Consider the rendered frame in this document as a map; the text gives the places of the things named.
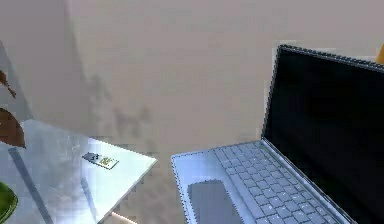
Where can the brown leaf house plant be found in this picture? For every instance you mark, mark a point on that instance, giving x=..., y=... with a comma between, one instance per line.
x=11, y=128

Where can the small grey card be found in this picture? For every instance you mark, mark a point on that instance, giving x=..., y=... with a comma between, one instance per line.
x=101, y=160

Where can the green bowl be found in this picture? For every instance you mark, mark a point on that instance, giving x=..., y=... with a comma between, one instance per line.
x=6, y=201

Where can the yellow object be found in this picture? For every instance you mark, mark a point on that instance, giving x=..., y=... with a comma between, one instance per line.
x=381, y=55

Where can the silver laptop with black screen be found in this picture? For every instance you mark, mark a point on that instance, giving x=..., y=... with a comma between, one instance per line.
x=320, y=133

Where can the glass top table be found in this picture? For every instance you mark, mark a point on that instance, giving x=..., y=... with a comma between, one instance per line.
x=63, y=173

